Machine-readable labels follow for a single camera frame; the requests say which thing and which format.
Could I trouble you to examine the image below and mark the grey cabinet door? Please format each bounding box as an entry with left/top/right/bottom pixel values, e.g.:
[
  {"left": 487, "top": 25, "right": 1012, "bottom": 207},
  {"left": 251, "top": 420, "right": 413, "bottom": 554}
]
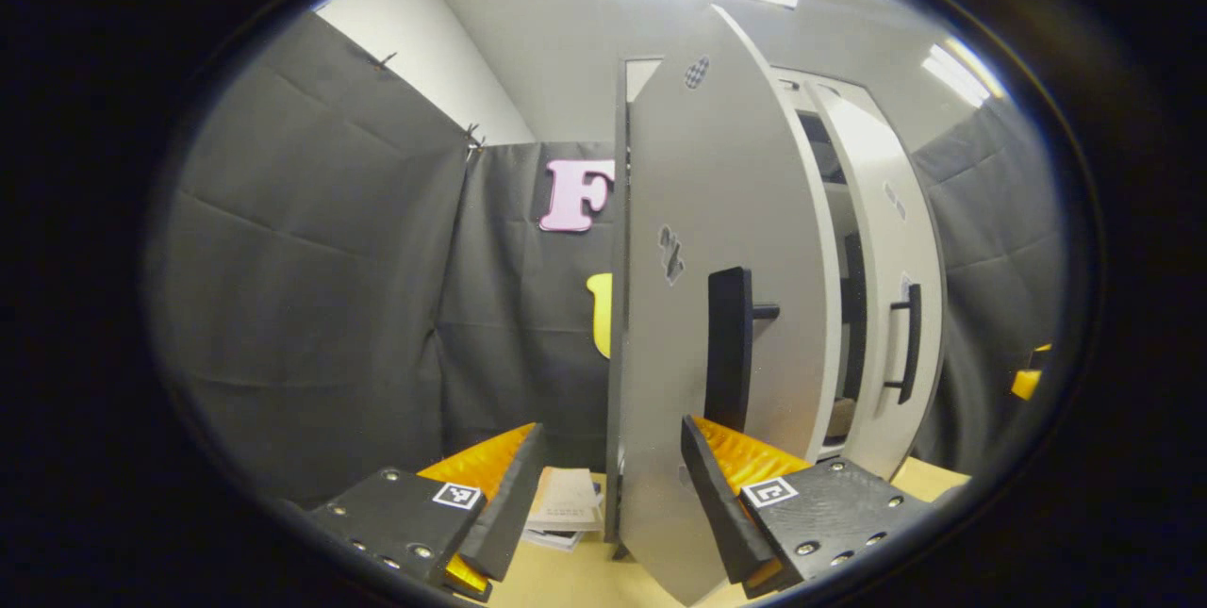
[
  {"left": 618, "top": 5, "right": 842, "bottom": 607},
  {"left": 802, "top": 80, "right": 947, "bottom": 482}
]

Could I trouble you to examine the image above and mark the black backdrop cloth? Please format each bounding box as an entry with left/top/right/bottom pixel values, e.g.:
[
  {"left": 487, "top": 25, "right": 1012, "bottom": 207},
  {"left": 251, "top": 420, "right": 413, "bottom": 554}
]
[{"left": 146, "top": 12, "right": 1068, "bottom": 510}]

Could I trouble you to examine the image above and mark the stack of white books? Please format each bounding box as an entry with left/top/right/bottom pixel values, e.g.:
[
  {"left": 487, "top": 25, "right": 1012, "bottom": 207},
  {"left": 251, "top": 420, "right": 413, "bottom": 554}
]
[{"left": 521, "top": 467, "right": 605, "bottom": 552}]

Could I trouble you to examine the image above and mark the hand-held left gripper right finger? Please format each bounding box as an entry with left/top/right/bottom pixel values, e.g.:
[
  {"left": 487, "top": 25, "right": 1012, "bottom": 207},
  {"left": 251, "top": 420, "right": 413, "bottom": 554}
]
[{"left": 681, "top": 415, "right": 934, "bottom": 600}]

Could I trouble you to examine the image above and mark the small ceiling light panel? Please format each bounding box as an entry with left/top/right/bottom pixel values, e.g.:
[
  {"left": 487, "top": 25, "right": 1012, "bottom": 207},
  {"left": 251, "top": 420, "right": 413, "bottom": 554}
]
[{"left": 922, "top": 42, "right": 993, "bottom": 108}]

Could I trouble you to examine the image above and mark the black door handle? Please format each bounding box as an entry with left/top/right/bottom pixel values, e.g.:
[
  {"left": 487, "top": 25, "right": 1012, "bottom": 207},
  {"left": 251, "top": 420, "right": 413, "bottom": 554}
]
[
  {"left": 705, "top": 267, "right": 781, "bottom": 435},
  {"left": 884, "top": 283, "right": 923, "bottom": 404}
]

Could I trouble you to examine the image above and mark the grey shoe cabinet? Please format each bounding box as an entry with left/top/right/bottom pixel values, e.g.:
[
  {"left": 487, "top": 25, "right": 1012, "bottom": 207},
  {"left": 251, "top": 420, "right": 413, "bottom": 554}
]
[{"left": 606, "top": 57, "right": 947, "bottom": 560}]

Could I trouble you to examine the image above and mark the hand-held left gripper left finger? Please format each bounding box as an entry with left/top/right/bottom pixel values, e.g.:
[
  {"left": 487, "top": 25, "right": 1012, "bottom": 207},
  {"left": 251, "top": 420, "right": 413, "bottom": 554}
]
[{"left": 306, "top": 422, "right": 548, "bottom": 602}]

